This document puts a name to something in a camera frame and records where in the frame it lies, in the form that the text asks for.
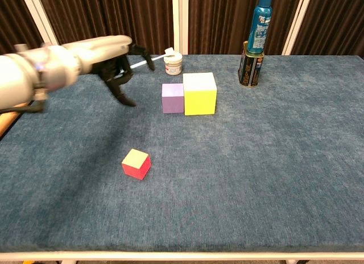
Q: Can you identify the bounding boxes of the small white jar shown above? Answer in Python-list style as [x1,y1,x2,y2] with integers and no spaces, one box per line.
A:
[164,52,183,76]

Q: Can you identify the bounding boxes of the blue table cloth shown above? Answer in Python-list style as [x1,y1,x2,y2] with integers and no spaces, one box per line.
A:
[0,55,364,253]

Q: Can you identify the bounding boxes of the brown pleated partition screen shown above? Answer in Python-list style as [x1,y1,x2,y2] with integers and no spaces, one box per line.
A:
[284,0,364,60]
[180,0,307,56]
[0,0,57,59]
[36,0,181,56]

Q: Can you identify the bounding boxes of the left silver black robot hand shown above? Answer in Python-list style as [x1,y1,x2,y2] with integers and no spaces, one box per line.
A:
[64,35,156,107]

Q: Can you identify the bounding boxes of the purple cube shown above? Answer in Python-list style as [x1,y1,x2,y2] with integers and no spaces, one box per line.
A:
[162,83,185,114]

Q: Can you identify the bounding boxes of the dark metal tin can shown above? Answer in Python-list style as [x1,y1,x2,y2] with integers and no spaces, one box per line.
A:
[238,41,265,88]

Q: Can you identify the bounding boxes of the white toothbrush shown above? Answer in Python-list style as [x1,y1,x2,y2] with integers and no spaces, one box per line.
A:
[129,47,175,69]

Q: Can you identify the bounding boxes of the blue spray bottle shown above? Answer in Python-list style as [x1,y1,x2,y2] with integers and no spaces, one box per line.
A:
[247,0,273,54]

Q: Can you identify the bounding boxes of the large yellow cube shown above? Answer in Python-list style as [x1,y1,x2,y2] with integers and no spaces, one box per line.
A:
[183,72,218,116]

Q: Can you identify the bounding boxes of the wooden stick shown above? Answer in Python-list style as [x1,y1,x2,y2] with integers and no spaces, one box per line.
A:
[0,112,21,138]

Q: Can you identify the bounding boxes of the small red cube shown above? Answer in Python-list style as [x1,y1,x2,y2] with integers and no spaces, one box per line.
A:
[121,148,152,180]

